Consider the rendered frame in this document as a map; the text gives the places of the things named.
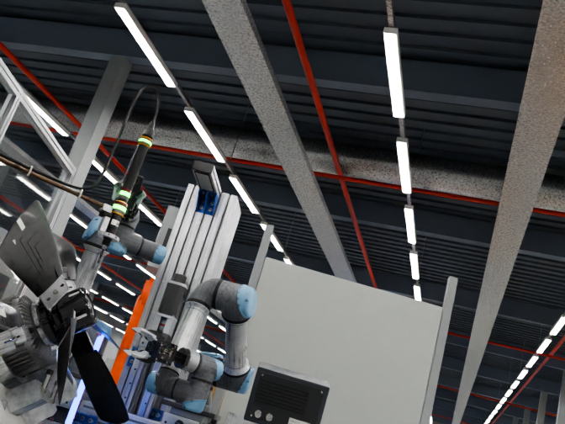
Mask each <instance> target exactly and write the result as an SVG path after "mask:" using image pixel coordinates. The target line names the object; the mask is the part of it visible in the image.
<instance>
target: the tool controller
mask: <svg viewBox="0 0 565 424"><path fill-rule="evenodd" d="M329 391H330V386H329V382H328V381H325V380H322V379H317V378H314V377H311V376H308V375H305V374H300V373H297V372H294V371H291V370H288V369H285V368H280V367H277V366H274V365H271V364H268V363H263V362H260V363H259V365H258V368H257V371H256V376H255V379H254V382H253V385H252V388H251V394H250V397H249V400H248V403H247V407H246V412H245V414H244V420H246V421H251V422H254V423H257V424H320V422H321V419H322V416H323V412H324V409H325V404H326V401H327V397H328V394H329Z"/></svg>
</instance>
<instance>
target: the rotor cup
mask: <svg viewBox="0 0 565 424"><path fill-rule="evenodd" d="M77 291H79V293H78V294H74V293H76V292H77ZM70 294H74V295H73V296H70V297H69V295H70ZM87 302H88V303H89V304H90V306H91V309H89V307H88V305H87ZM37 307H38V312H39V315H40V320H41V322H42V325H43V327H44V329H45V332H46V334H47V335H48V337H49V339H50V340H51V341H52V342H53V343H54V344H55V345H56V346H57V342H58V336H59V334H60V332H61V328H60V327H61V324H62V323H64V324H65V323H66V321H67V319H68V317H69V315H70V314H71V312H72V310H74V311H75V312H76V315H75V317H78V316H80V315H84V314H86V313H87V316H84V317H82V318H81V319H78V320H77V323H76V330H75V333H77V332H79V331H82V330H85V329H87V328H88V327H91V326H95V325H96V324H97V323H98V316H97V312H96V310H95V307H94V305H93V302H92V300H91V298H90V296H89V294H88V292H87V291H86V289H85V288H83V287H80V288H77V289H73V290H72V291H69V292H67V293H66V294H65V295H64V296H63V297H62V298H61V299H60V300H59V301H58V302H57V303H56V304H55V305H54V306H53V307H52V308H51V309H50V310H47V309H46V308H45V306H44V305H43V303H42V302H41V300H40V299H38V302H37Z"/></svg>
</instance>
